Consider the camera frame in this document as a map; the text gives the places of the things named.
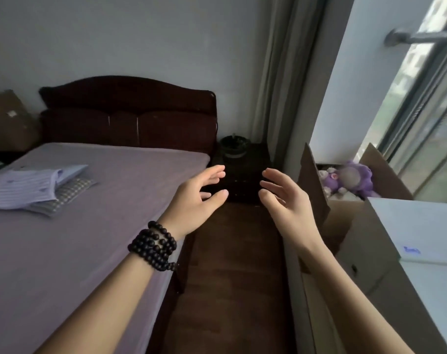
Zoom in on folded striped shirt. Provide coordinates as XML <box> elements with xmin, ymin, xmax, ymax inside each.
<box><xmin>0</xmin><ymin>164</ymin><xmax>89</xmax><ymax>210</ymax></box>

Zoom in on bed with purple sheet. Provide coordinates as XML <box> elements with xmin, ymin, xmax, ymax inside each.
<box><xmin>0</xmin><ymin>142</ymin><xmax>211</xmax><ymax>354</ymax></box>

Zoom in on large white-topped cardboard box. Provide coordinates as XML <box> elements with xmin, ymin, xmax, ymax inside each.
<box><xmin>300</xmin><ymin>260</ymin><xmax>447</xmax><ymax>354</ymax></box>

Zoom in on checkered grey cushion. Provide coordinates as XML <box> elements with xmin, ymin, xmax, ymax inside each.
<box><xmin>23</xmin><ymin>177</ymin><xmax>99</xmax><ymax>218</ymax></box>

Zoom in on closed brown cardboard box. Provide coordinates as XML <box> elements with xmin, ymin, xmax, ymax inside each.
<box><xmin>0</xmin><ymin>89</ymin><xmax>42</xmax><ymax>152</ymax></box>

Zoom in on dark round pot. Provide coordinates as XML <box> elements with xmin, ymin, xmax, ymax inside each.
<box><xmin>219</xmin><ymin>134</ymin><xmax>251</xmax><ymax>159</ymax></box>

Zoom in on grey curtain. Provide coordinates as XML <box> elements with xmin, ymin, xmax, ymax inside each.
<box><xmin>250</xmin><ymin>0</ymin><xmax>329</xmax><ymax>181</ymax></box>

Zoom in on person's left forearm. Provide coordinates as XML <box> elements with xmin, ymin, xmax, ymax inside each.
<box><xmin>35</xmin><ymin>251</ymin><xmax>177</xmax><ymax>354</ymax></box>

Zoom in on grey window handle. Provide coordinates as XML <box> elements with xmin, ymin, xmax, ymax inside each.
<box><xmin>384</xmin><ymin>26</ymin><xmax>447</xmax><ymax>47</ymax></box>

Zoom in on dark wooden headboard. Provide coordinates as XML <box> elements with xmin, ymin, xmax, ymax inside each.
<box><xmin>39</xmin><ymin>75</ymin><xmax>219</xmax><ymax>157</ymax></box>

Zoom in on dark window frame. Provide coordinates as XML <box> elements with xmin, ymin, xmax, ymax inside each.
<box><xmin>376</xmin><ymin>40</ymin><xmax>447</xmax><ymax>203</ymax></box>

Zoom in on white-topped box with blue mark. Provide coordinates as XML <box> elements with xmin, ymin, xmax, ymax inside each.
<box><xmin>335</xmin><ymin>197</ymin><xmax>447</xmax><ymax>296</ymax></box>

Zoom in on person's left hand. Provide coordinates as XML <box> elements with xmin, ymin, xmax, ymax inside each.
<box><xmin>159</xmin><ymin>164</ymin><xmax>230</xmax><ymax>238</ymax></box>

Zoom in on black bead bracelet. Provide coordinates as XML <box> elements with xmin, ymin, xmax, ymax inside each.
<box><xmin>127</xmin><ymin>221</ymin><xmax>179</xmax><ymax>273</ymax></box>

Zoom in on person's right forearm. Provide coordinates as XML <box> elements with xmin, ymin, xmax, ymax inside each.
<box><xmin>282</xmin><ymin>226</ymin><xmax>416</xmax><ymax>354</ymax></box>

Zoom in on dark wooden nightstand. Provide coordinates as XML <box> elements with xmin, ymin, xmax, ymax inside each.
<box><xmin>210</xmin><ymin>142</ymin><xmax>272</xmax><ymax>205</ymax></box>

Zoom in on person's right hand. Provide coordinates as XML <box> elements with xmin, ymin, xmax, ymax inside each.
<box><xmin>258</xmin><ymin>167</ymin><xmax>322</xmax><ymax>244</ymax></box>

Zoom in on purple plush toy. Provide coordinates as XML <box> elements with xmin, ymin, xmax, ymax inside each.
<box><xmin>322</xmin><ymin>160</ymin><xmax>382</xmax><ymax>199</ymax></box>

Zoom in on open brown cardboard box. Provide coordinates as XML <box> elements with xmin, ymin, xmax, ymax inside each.
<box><xmin>296</xmin><ymin>142</ymin><xmax>416</xmax><ymax>255</ymax></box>

